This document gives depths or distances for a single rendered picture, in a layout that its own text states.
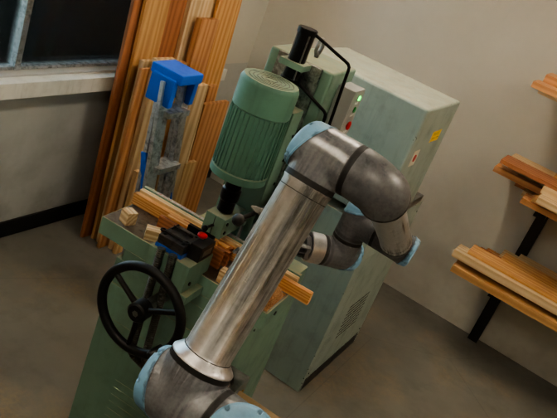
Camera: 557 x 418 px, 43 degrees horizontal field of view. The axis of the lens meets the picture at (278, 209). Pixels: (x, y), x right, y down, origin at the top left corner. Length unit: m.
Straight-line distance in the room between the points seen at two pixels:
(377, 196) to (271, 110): 0.62
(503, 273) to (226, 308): 2.54
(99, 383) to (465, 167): 2.56
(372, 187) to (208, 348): 0.48
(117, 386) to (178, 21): 2.00
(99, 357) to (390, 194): 1.30
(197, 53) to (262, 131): 1.87
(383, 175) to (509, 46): 2.76
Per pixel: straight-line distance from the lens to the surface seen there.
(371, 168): 1.44
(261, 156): 2.03
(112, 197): 3.69
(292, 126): 2.15
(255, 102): 1.97
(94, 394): 2.53
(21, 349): 3.08
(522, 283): 3.86
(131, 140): 3.60
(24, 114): 3.44
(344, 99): 2.25
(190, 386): 1.53
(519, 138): 4.16
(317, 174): 1.45
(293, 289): 2.15
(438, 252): 4.41
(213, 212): 2.15
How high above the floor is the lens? 1.96
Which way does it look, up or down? 23 degrees down
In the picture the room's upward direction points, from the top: 22 degrees clockwise
